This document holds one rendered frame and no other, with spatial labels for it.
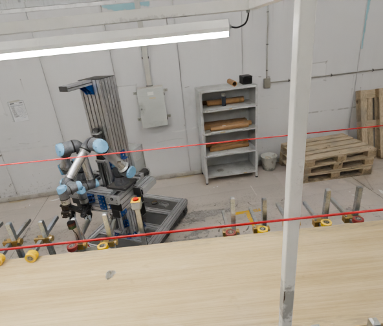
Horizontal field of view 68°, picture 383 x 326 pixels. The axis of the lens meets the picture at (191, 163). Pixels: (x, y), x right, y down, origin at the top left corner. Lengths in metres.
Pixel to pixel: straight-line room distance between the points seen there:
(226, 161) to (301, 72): 4.31
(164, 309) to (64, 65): 3.82
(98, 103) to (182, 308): 1.96
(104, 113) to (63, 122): 2.13
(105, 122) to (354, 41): 4.25
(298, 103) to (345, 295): 1.29
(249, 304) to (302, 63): 1.35
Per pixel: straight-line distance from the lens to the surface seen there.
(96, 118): 3.01
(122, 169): 2.70
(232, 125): 4.58
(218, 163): 5.19
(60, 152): 2.75
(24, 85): 5.03
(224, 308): 1.83
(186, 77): 4.70
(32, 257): 2.49
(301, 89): 0.99
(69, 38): 1.60
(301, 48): 0.97
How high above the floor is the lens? 2.33
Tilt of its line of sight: 24 degrees down
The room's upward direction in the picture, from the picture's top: 6 degrees counter-clockwise
